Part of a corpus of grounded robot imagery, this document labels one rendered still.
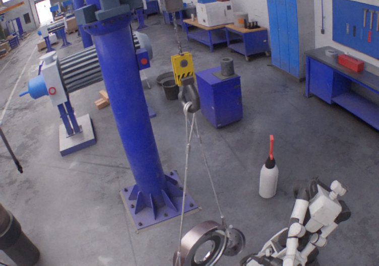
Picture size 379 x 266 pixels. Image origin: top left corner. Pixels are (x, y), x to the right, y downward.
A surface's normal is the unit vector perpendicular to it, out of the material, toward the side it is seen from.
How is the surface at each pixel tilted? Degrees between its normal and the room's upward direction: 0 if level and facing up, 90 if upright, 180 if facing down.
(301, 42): 90
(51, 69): 90
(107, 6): 90
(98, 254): 0
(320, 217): 76
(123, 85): 90
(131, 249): 0
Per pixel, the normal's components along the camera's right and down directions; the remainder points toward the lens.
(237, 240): -0.67, -0.18
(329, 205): 0.31, -0.30
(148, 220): -0.15, -0.82
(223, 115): 0.38, 0.47
